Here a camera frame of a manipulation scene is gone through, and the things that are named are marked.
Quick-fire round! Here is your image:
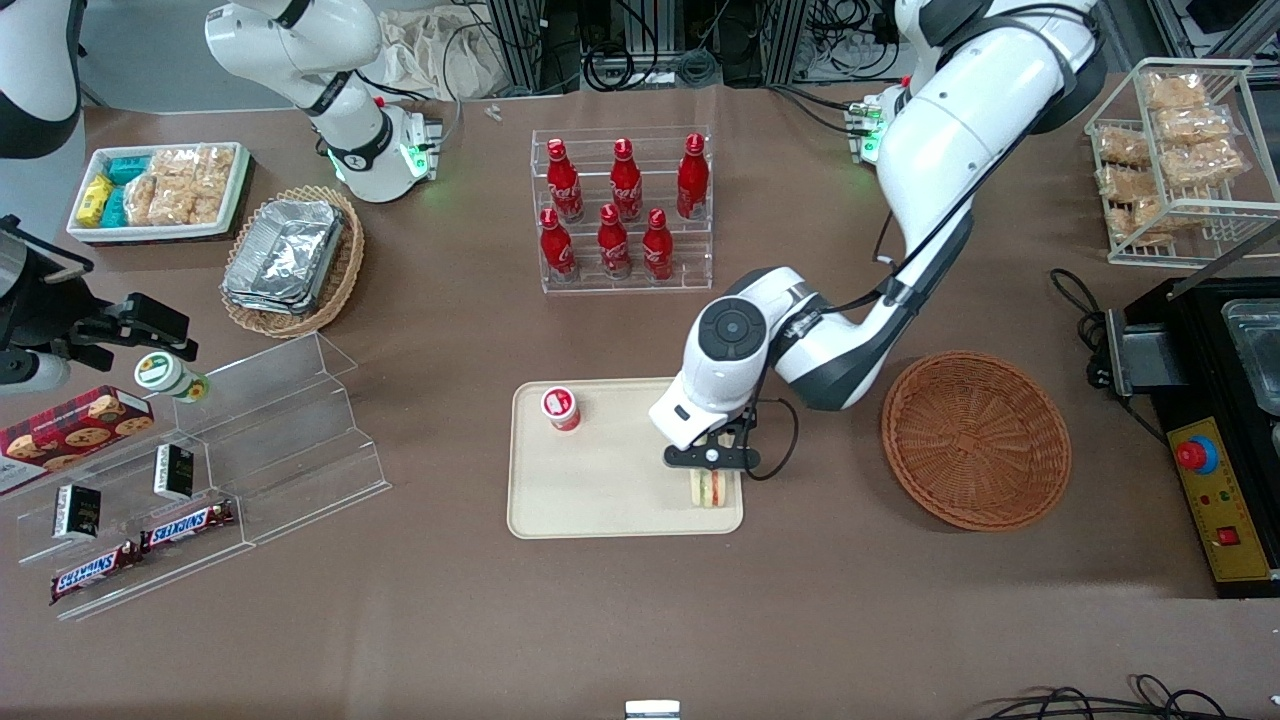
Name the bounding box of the white wire basket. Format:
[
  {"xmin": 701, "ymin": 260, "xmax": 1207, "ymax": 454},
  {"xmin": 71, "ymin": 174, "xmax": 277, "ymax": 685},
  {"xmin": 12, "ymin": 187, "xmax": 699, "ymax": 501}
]
[{"xmin": 1085, "ymin": 57, "xmax": 1280, "ymax": 268}]

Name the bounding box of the clear acrylic stepped shelf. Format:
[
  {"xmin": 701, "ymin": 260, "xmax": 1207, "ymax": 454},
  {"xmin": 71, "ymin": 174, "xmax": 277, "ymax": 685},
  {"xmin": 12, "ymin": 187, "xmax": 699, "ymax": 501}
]
[{"xmin": 15, "ymin": 332, "xmax": 393, "ymax": 623}]

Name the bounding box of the stack of foil containers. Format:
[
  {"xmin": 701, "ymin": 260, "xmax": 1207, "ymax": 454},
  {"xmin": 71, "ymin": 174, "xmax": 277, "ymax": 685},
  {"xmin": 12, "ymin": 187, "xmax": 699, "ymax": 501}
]
[{"xmin": 222, "ymin": 198, "xmax": 347, "ymax": 316}]

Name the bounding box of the red cup with white lid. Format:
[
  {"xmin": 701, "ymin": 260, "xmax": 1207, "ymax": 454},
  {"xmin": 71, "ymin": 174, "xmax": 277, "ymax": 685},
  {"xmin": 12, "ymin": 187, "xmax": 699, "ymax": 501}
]
[{"xmin": 541, "ymin": 386, "xmax": 583, "ymax": 432}]

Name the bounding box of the steel pan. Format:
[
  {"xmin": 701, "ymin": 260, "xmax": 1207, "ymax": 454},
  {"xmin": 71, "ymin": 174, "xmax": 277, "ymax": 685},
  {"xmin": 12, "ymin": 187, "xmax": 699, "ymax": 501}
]
[{"xmin": 1220, "ymin": 298, "xmax": 1280, "ymax": 416}]

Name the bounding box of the white rectangular snack tray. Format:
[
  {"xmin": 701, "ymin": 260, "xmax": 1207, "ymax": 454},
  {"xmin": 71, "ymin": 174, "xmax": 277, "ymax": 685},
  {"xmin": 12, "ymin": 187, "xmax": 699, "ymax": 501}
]
[{"xmin": 66, "ymin": 142, "xmax": 251, "ymax": 244}]

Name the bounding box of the red plaid cookie box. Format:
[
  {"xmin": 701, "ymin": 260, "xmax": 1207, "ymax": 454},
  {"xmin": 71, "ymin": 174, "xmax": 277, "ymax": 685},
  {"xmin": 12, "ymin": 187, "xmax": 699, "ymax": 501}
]
[{"xmin": 0, "ymin": 385, "xmax": 156, "ymax": 498}]

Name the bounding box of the black power cable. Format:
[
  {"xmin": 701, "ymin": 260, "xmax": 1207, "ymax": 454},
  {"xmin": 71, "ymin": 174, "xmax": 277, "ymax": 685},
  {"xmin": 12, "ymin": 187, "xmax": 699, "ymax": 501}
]
[{"xmin": 1050, "ymin": 268, "xmax": 1117, "ymax": 391}]

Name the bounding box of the oval tan wicker basket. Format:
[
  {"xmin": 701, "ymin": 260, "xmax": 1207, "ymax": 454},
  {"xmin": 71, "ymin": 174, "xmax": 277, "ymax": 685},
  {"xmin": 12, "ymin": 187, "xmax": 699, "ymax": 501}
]
[{"xmin": 220, "ymin": 185, "xmax": 366, "ymax": 339}]

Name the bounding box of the beige plastic tray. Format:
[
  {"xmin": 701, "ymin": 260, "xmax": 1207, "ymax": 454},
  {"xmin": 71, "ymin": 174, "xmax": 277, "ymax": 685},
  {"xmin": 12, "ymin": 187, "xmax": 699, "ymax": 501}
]
[{"xmin": 506, "ymin": 376, "xmax": 745, "ymax": 540}]

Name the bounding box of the red cola bottle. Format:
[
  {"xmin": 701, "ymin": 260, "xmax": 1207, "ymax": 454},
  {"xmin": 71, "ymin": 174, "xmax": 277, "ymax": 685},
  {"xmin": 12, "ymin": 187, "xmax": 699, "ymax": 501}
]
[
  {"xmin": 539, "ymin": 207, "xmax": 577, "ymax": 281},
  {"xmin": 641, "ymin": 207, "xmax": 675, "ymax": 282},
  {"xmin": 545, "ymin": 138, "xmax": 586, "ymax": 223},
  {"xmin": 676, "ymin": 133, "xmax": 710, "ymax": 221},
  {"xmin": 609, "ymin": 138, "xmax": 644, "ymax": 223},
  {"xmin": 597, "ymin": 203, "xmax": 633, "ymax": 279}
]

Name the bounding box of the bagged fried snack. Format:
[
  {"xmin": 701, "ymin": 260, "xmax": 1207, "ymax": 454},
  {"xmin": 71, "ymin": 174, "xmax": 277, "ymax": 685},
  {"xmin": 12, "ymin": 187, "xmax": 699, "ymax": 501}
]
[
  {"xmin": 1163, "ymin": 140, "xmax": 1248, "ymax": 189},
  {"xmin": 1145, "ymin": 75, "xmax": 1207, "ymax": 112},
  {"xmin": 1155, "ymin": 108, "xmax": 1233, "ymax": 147},
  {"xmin": 1108, "ymin": 198, "xmax": 1177, "ymax": 245},
  {"xmin": 1100, "ymin": 165, "xmax": 1166, "ymax": 203},
  {"xmin": 1095, "ymin": 127, "xmax": 1152, "ymax": 167}
]

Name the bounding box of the triangular sandwich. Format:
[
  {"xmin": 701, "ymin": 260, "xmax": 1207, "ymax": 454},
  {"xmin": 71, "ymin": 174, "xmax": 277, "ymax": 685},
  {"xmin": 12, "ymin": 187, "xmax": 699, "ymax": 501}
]
[{"xmin": 690, "ymin": 468, "xmax": 741, "ymax": 509}]

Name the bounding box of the snickers chocolate bar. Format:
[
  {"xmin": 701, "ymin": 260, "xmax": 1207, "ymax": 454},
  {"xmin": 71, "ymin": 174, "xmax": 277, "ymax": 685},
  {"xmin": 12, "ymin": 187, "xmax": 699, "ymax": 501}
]
[
  {"xmin": 140, "ymin": 500, "xmax": 237, "ymax": 554},
  {"xmin": 50, "ymin": 541, "xmax": 143, "ymax": 605}
]

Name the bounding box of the black cables bundle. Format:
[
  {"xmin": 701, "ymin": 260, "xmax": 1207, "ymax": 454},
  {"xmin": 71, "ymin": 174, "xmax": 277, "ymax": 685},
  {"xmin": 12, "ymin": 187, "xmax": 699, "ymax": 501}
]
[{"xmin": 975, "ymin": 673, "xmax": 1241, "ymax": 720}]

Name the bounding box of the black machine housing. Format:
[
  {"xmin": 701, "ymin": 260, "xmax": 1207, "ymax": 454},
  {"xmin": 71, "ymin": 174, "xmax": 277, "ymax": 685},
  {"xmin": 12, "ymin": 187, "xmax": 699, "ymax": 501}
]
[{"xmin": 1125, "ymin": 275, "xmax": 1280, "ymax": 599}]

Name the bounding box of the white cup with green lid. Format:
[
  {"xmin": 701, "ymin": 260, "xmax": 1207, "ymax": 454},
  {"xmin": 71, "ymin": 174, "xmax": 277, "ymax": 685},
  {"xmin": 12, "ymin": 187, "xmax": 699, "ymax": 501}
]
[{"xmin": 134, "ymin": 352, "xmax": 211, "ymax": 405}]

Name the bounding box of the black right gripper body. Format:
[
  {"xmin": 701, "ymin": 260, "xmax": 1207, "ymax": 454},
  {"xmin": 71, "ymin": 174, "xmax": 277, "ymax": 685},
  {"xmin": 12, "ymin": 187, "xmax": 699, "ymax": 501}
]
[{"xmin": 0, "ymin": 214, "xmax": 131, "ymax": 367}]

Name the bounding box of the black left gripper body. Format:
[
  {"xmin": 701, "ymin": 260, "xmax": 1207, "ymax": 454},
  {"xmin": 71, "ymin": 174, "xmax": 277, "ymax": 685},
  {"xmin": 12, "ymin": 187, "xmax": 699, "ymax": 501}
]
[{"xmin": 663, "ymin": 408, "xmax": 763, "ymax": 474}]

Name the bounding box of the grey metal box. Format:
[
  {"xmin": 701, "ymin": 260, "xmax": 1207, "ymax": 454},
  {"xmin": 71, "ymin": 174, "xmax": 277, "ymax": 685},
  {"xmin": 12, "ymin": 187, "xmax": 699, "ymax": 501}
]
[{"xmin": 1105, "ymin": 308, "xmax": 1169, "ymax": 398}]

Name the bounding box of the round brown wicker basket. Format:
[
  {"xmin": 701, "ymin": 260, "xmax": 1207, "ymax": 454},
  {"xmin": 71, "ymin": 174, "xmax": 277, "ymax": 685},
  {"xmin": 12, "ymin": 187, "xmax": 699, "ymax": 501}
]
[{"xmin": 880, "ymin": 350, "xmax": 1073, "ymax": 532}]

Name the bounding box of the clear acrylic bottle rack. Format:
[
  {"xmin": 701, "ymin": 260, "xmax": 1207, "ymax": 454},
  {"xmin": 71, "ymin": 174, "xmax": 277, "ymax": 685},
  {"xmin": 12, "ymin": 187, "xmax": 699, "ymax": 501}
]
[{"xmin": 530, "ymin": 125, "xmax": 714, "ymax": 295}]

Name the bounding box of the beige cloth bag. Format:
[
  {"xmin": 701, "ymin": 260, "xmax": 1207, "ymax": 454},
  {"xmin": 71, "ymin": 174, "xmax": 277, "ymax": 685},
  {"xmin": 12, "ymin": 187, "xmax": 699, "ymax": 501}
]
[{"xmin": 375, "ymin": 8, "xmax": 506, "ymax": 101}]

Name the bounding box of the yellow snack packet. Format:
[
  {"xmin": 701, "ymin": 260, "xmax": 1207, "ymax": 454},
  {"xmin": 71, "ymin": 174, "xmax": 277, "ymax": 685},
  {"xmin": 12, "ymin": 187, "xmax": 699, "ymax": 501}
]
[{"xmin": 77, "ymin": 175, "xmax": 115, "ymax": 227}]

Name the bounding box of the small black box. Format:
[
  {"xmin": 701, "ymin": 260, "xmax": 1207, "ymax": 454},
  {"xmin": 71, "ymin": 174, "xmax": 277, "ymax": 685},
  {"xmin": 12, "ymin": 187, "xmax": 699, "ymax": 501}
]
[
  {"xmin": 52, "ymin": 484, "xmax": 102, "ymax": 542},
  {"xmin": 153, "ymin": 444, "xmax": 196, "ymax": 502}
]

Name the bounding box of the yellow control panel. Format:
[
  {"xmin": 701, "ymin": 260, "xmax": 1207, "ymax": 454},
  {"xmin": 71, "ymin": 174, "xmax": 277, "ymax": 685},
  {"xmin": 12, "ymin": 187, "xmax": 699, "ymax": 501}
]
[{"xmin": 1165, "ymin": 415, "xmax": 1280, "ymax": 586}]

